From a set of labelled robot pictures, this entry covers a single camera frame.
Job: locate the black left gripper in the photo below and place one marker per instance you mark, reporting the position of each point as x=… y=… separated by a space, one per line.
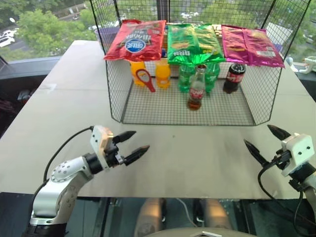
x=112 y=155

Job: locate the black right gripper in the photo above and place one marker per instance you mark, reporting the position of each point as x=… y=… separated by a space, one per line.
x=282 y=158

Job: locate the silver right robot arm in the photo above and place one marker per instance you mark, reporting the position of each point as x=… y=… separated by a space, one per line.
x=309 y=187

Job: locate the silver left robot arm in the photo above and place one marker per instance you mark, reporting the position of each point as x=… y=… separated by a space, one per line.
x=66 y=172

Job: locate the dark cola plastic bottle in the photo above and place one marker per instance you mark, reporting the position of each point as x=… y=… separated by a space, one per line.
x=233 y=79

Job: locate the orange soda plastic bottle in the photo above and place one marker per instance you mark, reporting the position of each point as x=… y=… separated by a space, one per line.
x=137 y=66
x=163 y=75

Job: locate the glass cola bottle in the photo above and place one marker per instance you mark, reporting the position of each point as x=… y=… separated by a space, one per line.
x=196 y=93

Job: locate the green soda plastic bottle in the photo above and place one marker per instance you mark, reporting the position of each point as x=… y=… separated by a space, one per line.
x=212 y=76
x=184 y=79

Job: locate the light blue small object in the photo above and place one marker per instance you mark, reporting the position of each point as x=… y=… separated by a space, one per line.
x=290 y=61

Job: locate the white toy figure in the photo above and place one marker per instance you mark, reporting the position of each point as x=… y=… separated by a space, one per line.
x=309 y=64

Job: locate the pink chip bag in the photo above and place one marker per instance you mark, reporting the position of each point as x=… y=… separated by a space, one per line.
x=233 y=44
x=264 y=47

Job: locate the red chip bag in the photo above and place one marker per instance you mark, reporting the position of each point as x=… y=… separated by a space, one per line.
x=138 y=39

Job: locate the white box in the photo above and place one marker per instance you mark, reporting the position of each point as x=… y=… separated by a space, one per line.
x=277 y=34

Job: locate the green chip bag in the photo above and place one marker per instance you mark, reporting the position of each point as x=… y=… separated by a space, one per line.
x=181 y=44
x=208 y=39

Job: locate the purple plastic cup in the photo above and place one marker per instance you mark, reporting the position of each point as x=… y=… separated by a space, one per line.
x=106 y=34

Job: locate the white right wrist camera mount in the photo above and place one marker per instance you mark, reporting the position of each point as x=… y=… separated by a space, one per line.
x=298 y=150

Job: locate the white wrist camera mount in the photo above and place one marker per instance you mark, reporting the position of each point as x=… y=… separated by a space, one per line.
x=298 y=150
x=97 y=140

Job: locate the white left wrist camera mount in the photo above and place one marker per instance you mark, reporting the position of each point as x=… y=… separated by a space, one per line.
x=97 y=140

